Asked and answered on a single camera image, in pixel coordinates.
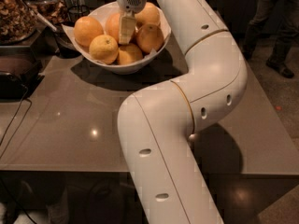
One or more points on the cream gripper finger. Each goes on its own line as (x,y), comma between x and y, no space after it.
(127,27)

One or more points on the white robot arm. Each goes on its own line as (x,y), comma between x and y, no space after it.
(155,123)

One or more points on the white ceramic bowl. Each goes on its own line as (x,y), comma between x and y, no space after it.
(102,14)

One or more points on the orange centre back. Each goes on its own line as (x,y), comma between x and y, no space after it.
(113,25)

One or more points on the orange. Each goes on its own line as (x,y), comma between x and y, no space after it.
(149,14)
(149,37)
(104,48)
(129,54)
(113,25)
(86,29)

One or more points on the orange top right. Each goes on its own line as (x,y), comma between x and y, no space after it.
(149,14)

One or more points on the orange front centre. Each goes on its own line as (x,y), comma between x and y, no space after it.
(129,54)

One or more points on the orange front left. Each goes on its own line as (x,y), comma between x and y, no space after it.
(104,48)

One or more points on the orange far left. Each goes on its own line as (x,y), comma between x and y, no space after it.
(86,29)

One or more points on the large glass snack jar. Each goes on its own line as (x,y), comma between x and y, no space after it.
(16,21)

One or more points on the black appliance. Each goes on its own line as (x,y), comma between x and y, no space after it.
(19,73)

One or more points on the white scoop handle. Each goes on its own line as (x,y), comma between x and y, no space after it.
(41,18)

